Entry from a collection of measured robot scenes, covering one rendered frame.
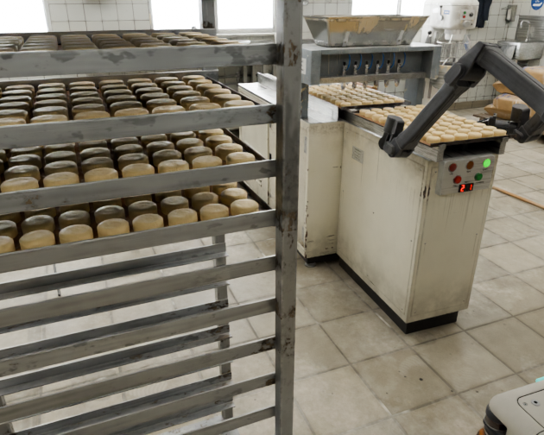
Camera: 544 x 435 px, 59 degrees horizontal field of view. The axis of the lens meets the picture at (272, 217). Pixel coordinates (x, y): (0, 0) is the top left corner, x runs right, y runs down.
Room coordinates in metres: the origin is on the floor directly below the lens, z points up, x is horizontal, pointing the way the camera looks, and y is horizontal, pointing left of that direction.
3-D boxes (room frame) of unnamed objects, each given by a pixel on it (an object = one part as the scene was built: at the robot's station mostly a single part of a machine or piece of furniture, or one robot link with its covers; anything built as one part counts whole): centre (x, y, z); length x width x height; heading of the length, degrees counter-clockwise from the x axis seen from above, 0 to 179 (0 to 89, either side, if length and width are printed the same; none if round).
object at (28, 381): (1.03, 0.42, 0.51); 0.64 x 0.03 x 0.03; 112
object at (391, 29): (2.61, -0.47, 1.25); 0.56 x 0.29 x 0.14; 110
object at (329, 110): (2.99, -0.11, 0.88); 1.28 x 0.01 x 0.07; 20
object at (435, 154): (2.67, -0.29, 0.87); 2.01 x 0.03 x 0.07; 20
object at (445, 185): (1.79, -0.76, 0.77); 0.24 x 0.04 x 0.14; 110
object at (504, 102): (5.40, -2.86, 0.32); 0.72 x 0.42 x 0.17; 26
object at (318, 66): (2.61, -0.47, 1.01); 0.72 x 0.33 x 0.34; 110
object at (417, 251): (2.13, -0.63, 0.45); 0.70 x 0.34 x 0.90; 20
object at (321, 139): (3.06, -0.31, 0.42); 1.28 x 0.72 x 0.84; 20
